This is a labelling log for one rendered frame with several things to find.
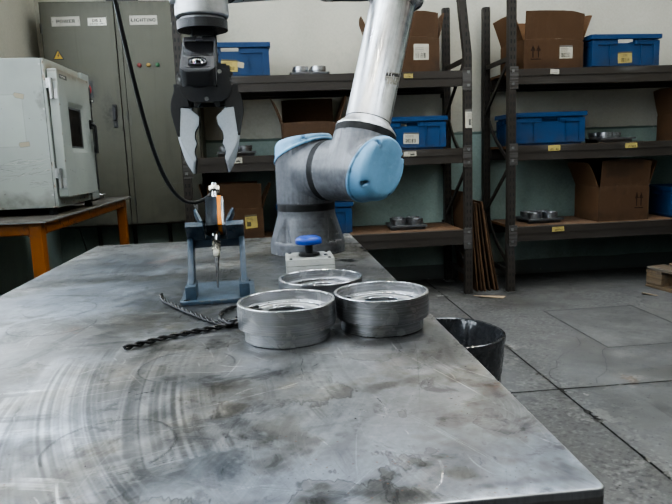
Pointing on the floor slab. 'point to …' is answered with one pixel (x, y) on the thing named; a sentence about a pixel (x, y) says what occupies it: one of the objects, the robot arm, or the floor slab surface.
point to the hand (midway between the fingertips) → (211, 164)
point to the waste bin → (479, 341)
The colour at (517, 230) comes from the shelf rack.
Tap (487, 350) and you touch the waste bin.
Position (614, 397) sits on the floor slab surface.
